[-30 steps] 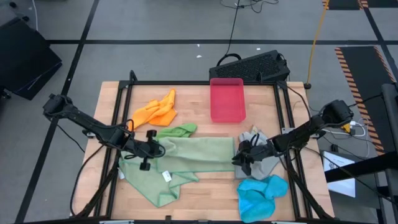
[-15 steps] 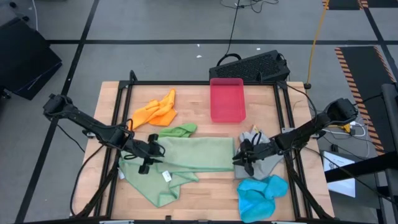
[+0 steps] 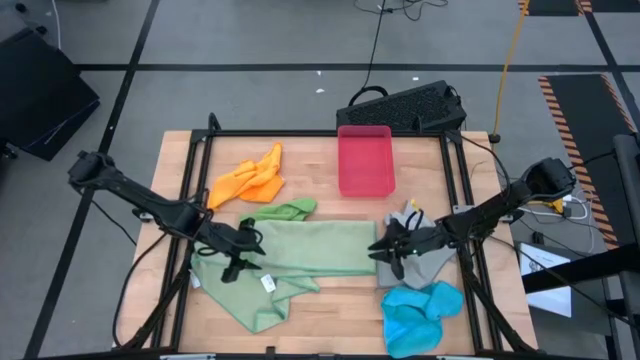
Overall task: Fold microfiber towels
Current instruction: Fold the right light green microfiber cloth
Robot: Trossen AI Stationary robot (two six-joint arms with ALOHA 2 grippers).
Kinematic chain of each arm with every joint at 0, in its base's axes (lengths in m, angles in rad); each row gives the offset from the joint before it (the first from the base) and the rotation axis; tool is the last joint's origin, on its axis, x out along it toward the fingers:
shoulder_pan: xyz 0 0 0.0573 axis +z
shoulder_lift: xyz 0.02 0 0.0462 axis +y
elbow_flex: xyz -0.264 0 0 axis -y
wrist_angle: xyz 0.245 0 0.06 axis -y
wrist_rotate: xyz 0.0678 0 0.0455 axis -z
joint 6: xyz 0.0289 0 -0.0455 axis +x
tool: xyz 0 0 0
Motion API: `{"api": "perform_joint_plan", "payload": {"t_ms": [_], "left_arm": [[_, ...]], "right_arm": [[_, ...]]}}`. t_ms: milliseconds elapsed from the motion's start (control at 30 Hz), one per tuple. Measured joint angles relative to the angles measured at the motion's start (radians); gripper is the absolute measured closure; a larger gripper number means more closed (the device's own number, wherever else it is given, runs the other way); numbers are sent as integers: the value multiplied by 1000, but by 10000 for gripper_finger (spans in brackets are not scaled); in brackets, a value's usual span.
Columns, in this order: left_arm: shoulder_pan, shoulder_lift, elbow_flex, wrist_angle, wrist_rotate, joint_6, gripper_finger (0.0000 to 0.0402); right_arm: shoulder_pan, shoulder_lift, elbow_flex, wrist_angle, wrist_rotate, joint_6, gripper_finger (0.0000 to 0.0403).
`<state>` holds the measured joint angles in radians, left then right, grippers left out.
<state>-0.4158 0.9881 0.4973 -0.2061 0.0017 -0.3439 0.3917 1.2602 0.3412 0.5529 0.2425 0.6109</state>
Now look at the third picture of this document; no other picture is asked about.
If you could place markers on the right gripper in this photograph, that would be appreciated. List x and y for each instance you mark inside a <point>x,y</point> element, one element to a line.
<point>425,240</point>

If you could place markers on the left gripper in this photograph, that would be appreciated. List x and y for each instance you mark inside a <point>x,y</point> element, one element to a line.
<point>222,240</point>

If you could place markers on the pale green microfiber towel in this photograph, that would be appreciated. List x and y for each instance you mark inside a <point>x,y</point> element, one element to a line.
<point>235,305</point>
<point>320,245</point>

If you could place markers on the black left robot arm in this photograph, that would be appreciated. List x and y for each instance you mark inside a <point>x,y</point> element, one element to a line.
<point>140,197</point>

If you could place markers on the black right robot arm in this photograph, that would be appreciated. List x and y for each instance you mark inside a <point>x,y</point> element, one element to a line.
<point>505,197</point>

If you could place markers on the grey microfiber towel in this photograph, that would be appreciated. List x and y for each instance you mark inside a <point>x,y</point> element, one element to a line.
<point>425,272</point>

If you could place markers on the bright green microfiber towel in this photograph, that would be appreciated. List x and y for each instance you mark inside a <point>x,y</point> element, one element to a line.
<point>295,207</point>

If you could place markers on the blue microfiber towel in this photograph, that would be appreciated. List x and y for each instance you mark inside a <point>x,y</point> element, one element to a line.
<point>410,320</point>

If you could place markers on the orange microfiber towel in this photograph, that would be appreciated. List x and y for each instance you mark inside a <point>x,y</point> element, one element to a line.
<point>250,180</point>

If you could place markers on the red plastic bin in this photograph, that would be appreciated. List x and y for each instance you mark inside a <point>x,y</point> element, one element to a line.
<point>365,160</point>

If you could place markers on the black perforated computer case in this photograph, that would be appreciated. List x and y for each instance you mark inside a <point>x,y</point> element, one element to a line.
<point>400,107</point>

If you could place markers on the white paper sheet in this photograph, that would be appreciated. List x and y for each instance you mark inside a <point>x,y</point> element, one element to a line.
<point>550,302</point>

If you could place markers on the black hazard striped mat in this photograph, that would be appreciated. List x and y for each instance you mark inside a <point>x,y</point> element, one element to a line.
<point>550,6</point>
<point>585,115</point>

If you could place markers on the black equipment case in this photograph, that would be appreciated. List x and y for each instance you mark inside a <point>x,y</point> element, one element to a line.
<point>40,95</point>

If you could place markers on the small black camera mount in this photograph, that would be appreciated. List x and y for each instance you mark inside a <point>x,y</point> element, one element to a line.
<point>270,351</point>

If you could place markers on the black metal cart frame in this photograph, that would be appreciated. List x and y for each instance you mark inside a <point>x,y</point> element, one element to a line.
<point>627,170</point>

